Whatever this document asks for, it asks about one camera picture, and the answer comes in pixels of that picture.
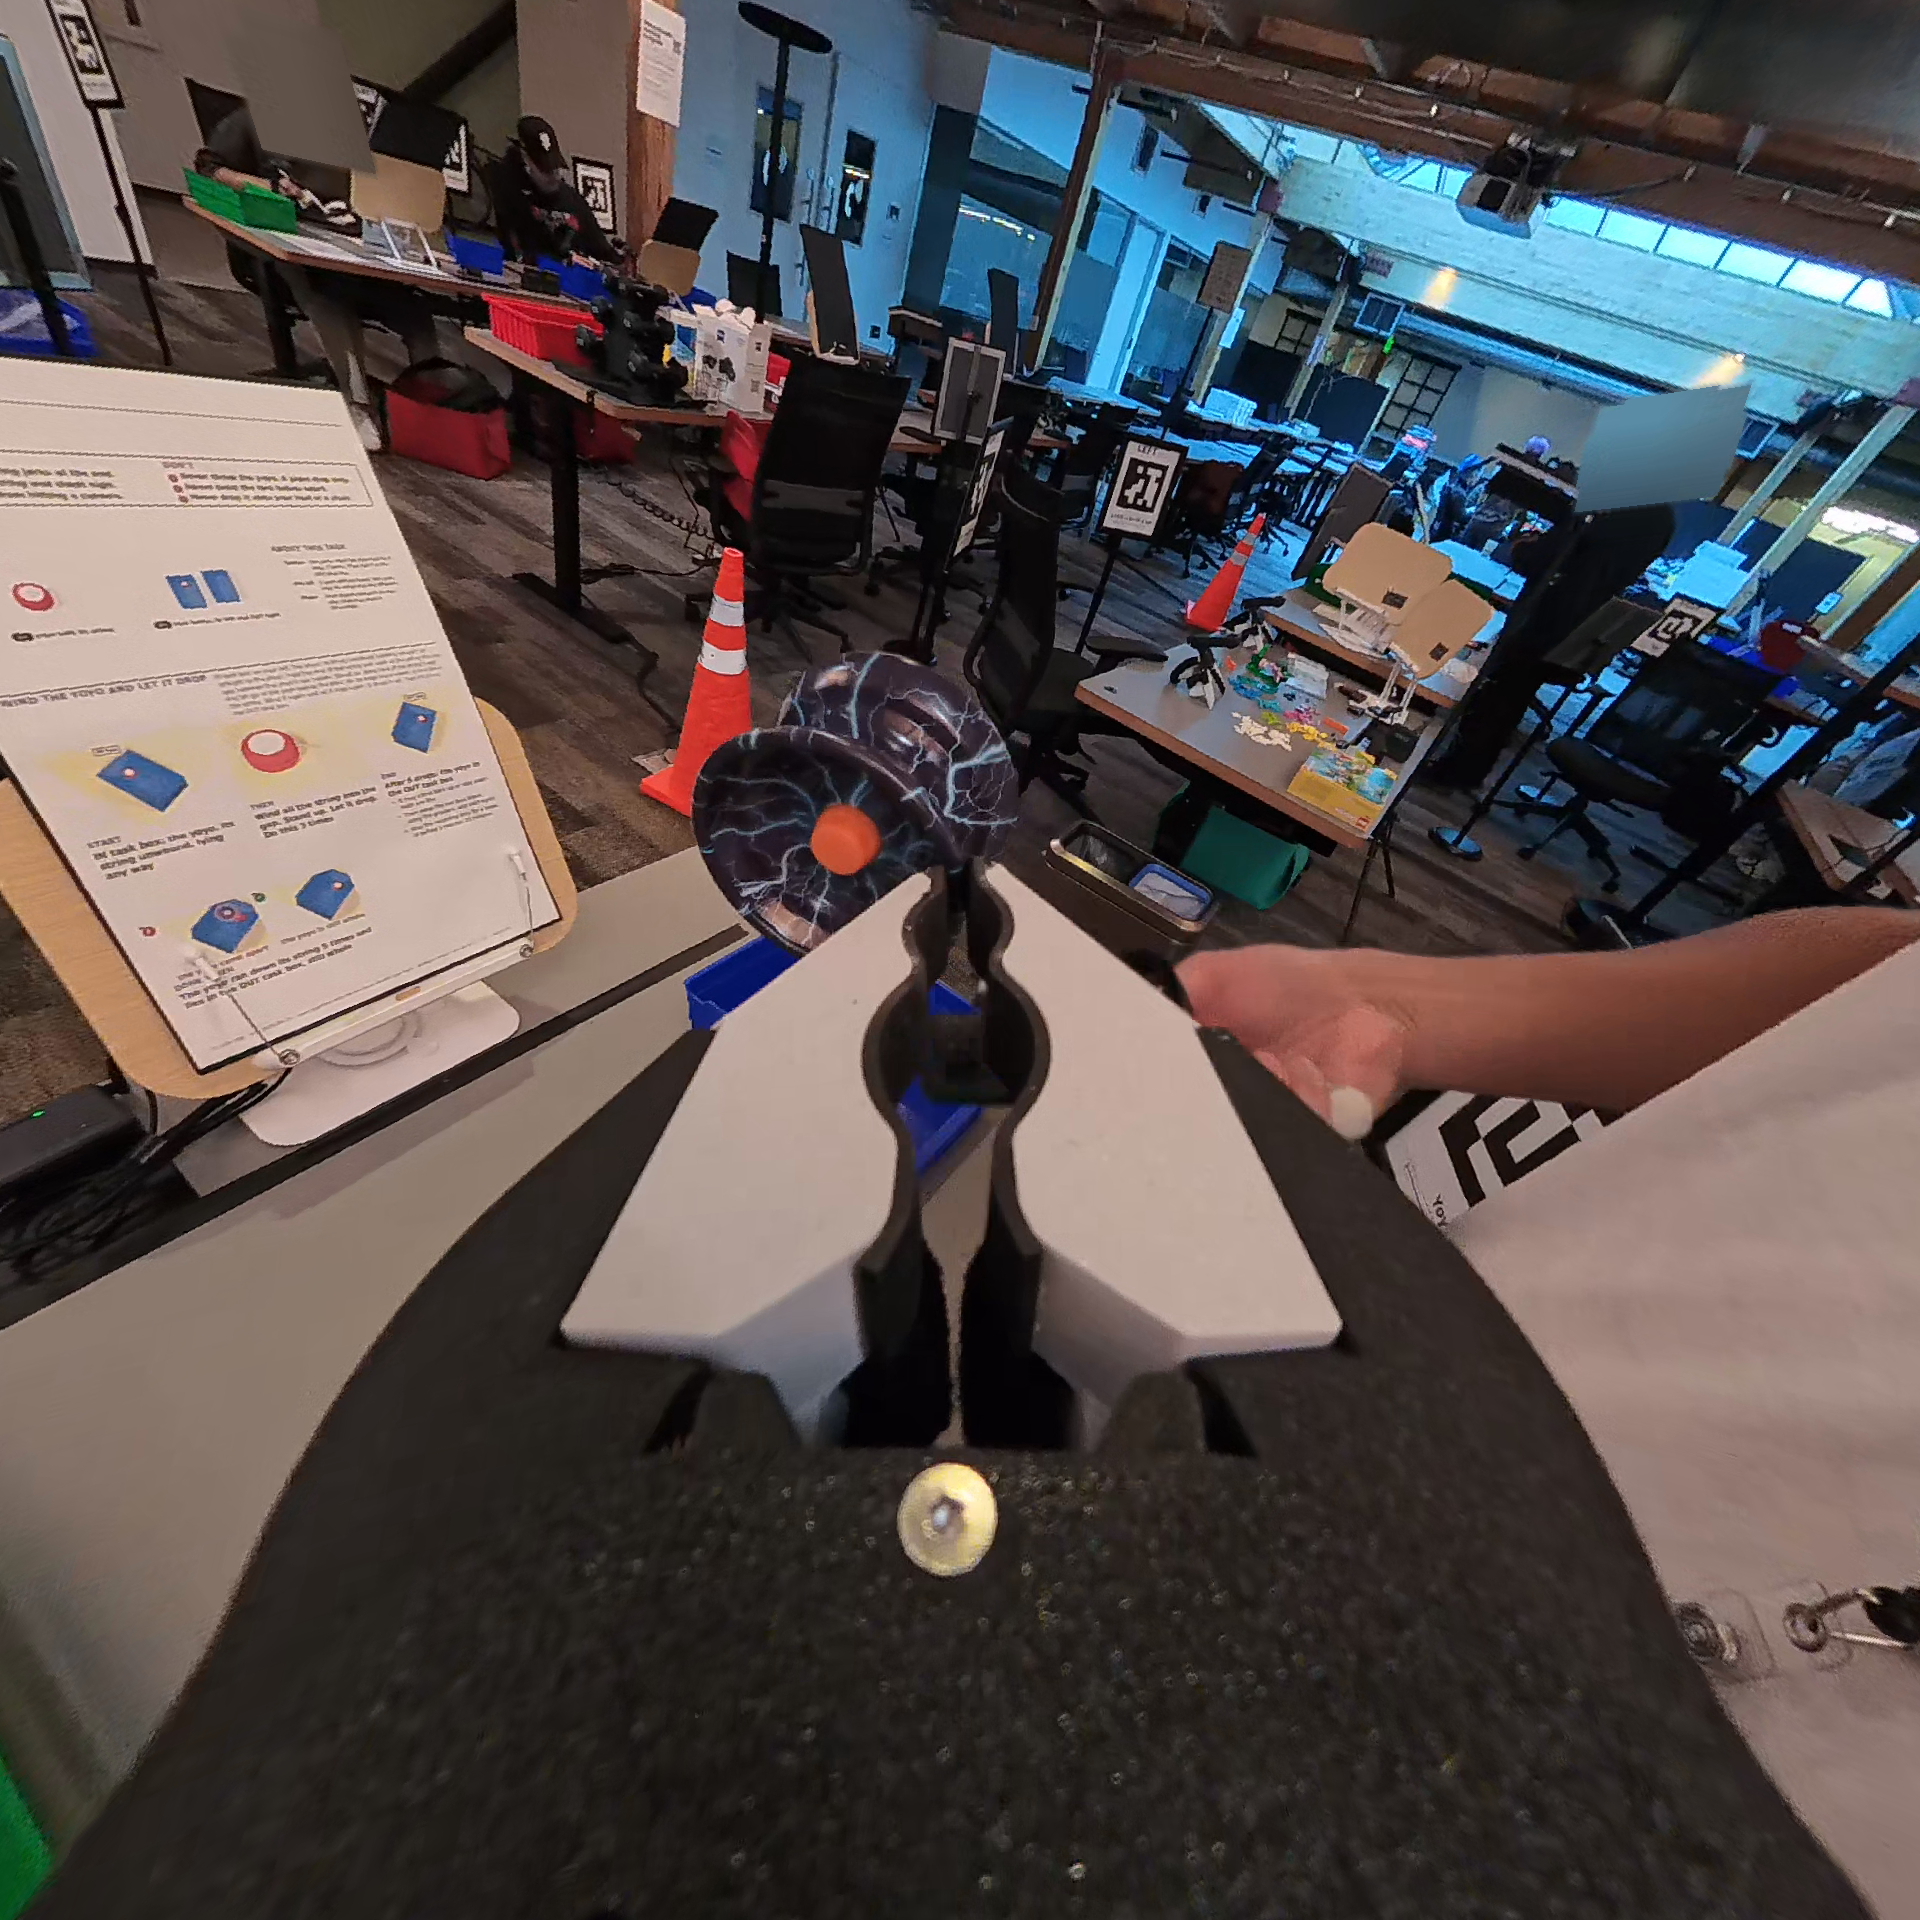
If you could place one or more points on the large green plastic bin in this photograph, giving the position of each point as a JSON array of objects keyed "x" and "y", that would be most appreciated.
[{"x": 19, "y": 1829}]

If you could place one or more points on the wooden table with toys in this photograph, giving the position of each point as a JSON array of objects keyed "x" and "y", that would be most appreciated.
[{"x": 1184, "y": 721}]

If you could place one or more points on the black office chair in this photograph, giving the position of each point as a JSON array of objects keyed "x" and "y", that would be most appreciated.
[
  {"x": 1037, "y": 629},
  {"x": 1650, "y": 749},
  {"x": 818, "y": 465}
]

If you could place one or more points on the metal badge clip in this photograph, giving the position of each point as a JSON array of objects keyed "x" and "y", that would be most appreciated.
[{"x": 1862, "y": 1617}]

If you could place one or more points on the small green plastic bin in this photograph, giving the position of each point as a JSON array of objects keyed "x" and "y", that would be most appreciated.
[{"x": 241, "y": 202}]

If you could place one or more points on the long wooden work table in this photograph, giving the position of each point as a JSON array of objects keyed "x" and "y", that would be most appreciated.
[{"x": 329, "y": 254}]

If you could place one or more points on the black trash bin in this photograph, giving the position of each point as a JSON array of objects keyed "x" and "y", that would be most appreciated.
[{"x": 1133, "y": 878}]

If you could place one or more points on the pale wooden tablet stand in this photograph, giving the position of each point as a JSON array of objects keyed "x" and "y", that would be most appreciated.
[{"x": 1401, "y": 598}]

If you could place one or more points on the white stand base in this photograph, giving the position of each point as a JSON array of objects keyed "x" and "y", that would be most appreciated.
[{"x": 405, "y": 1043}]

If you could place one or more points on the large orange traffic cone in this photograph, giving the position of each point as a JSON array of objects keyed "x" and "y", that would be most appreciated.
[{"x": 710, "y": 704}]

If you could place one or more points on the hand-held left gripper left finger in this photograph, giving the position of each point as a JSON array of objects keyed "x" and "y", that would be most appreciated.
[{"x": 720, "y": 1201}]

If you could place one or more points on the black power adapter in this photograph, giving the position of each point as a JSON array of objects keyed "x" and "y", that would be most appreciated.
[{"x": 59, "y": 1132}]

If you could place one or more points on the white instruction sheet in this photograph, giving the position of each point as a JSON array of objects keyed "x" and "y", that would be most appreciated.
[{"x": 224, "y": 674}]

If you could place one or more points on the red bag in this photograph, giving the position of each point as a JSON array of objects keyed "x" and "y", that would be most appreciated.
[{"x": 446, "y": 427}]

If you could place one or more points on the blue plastic bin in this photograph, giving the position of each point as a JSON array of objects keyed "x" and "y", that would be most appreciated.
[{"x": 727, "y": 993}]

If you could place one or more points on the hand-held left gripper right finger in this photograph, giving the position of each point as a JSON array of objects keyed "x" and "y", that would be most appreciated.
[{"x": 1154, "y": 1201}]

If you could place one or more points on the white cardboard boxes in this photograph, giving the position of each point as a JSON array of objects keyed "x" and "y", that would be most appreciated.
[{"x": 731, "y": 358}]

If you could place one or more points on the small marker sign on stand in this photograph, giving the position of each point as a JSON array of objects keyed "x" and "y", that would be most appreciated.
[{"x": 1144, "y": 488}]

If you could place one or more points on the yellow toy box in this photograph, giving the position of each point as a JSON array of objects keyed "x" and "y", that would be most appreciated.
[{"x": 1342, "y": 792}]

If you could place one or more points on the wooden standing desk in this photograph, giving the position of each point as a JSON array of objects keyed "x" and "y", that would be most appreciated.
[{"x": 599, "y": 397}]

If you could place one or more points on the green bag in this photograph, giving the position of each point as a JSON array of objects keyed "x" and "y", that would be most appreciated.
[{"x": 1243, "y": 856}]

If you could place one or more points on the dark marbled yoyo orange hub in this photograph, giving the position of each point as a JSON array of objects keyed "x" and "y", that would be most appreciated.
[{"x": 781, "y": 819}]

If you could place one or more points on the wooden stand board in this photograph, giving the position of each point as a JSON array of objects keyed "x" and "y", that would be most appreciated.
[{"x": 90, "y": 961}]

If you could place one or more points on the person's right forearm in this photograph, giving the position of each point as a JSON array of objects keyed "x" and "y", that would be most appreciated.
[{"x": 1650, "y": 1004}]

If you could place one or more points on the small orange traffic cone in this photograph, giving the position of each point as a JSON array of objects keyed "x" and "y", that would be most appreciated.
[{"x": 1233, "y": 579}]

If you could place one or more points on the black camera rig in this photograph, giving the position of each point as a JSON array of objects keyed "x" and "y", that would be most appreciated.
[{"x": 627, "y": 346}]

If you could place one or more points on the red plastic bin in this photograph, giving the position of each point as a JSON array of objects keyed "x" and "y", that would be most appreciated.
[{"x": 539, "y": 328}]

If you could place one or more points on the black white marker card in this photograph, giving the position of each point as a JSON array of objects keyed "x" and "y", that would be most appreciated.
[{"x": 1499, "y": 1147}]

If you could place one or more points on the person's right hand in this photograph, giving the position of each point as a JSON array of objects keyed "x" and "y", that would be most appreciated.
[{"x": 1306, "y": 1013}]

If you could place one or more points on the ceiling projector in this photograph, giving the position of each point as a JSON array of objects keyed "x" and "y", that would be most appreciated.
[{"x": 1517, "y": 187}]

